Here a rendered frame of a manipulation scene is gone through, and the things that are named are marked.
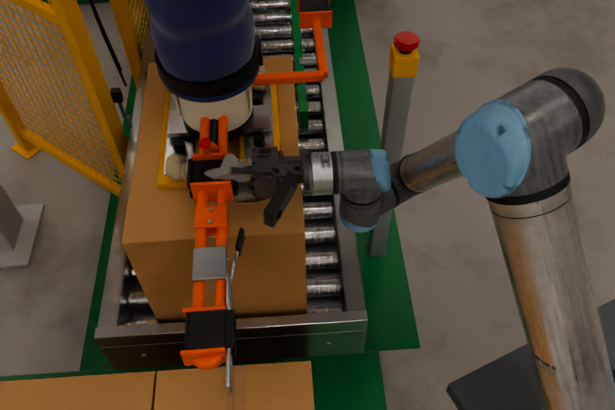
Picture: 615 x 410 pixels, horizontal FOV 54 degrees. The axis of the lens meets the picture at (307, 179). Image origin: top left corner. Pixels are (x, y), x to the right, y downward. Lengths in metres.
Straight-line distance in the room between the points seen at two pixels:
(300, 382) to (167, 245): 0.51
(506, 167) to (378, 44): 2.55
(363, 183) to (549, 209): 0.48
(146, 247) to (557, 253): 0.86
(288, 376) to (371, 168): 0.63
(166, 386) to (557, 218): 1.10
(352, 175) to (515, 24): 2.48
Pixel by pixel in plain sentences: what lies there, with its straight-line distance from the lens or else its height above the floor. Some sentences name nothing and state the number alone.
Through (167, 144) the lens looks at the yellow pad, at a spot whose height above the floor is 0.97.
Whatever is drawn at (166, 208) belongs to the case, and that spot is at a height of 0.95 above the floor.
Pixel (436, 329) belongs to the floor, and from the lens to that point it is 2.30.
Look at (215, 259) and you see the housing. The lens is 1.13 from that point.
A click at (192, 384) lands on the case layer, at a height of 0.54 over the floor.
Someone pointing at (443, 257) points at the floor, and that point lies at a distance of 2.45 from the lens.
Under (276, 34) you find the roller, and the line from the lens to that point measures 2.49.
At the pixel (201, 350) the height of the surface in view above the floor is 1.10.
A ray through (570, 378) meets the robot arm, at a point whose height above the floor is 1.16.
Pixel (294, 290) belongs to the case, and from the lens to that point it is 1.54.
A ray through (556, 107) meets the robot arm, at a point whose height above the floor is 1.49.
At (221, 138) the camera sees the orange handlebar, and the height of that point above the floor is 1.09.
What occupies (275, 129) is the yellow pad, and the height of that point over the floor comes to 0.97.
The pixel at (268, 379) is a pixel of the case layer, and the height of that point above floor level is 0.54.
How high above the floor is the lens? 2.05
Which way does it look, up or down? 51 degrees down
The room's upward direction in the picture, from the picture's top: 1 degrees counter-clockwise
